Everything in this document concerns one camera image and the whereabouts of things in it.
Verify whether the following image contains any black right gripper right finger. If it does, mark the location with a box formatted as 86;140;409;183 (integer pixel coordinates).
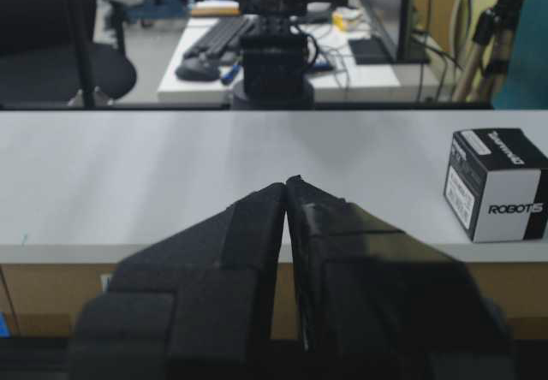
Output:
286;176;518;379

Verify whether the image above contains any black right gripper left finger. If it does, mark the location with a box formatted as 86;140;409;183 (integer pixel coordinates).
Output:
68;183;286;379

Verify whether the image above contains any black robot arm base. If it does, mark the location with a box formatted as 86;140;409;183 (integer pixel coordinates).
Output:
231;0;314;110

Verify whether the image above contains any white base board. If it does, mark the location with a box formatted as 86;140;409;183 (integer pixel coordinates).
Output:
1;111;547;264

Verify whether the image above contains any black white Robotis box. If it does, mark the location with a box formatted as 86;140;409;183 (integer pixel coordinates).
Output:
444;128;547;243

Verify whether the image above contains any white office desk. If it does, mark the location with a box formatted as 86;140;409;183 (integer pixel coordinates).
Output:
157;11;446;104

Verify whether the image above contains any black computer mouse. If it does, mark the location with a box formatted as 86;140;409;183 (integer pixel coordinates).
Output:
175;59;220;82

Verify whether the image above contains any black keyboard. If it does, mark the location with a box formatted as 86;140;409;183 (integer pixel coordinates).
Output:
183;17;255;60

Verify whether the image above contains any black office chair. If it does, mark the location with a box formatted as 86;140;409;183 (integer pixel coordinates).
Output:
1;0;137;104

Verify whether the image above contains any black computer monitor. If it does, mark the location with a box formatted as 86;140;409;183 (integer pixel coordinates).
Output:
348;0;429;66

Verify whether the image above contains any camera tripod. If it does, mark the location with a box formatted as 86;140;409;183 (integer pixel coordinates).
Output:
451;0;525;102

